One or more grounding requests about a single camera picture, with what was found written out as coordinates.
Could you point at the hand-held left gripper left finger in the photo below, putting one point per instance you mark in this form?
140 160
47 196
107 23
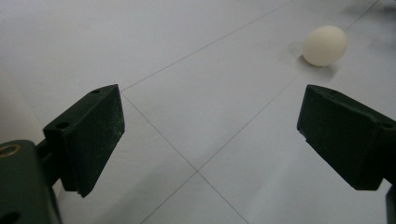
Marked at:
90 140

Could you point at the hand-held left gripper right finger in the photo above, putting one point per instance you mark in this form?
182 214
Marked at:
345 137

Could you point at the white egg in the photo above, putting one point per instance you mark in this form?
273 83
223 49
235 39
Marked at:
324 45

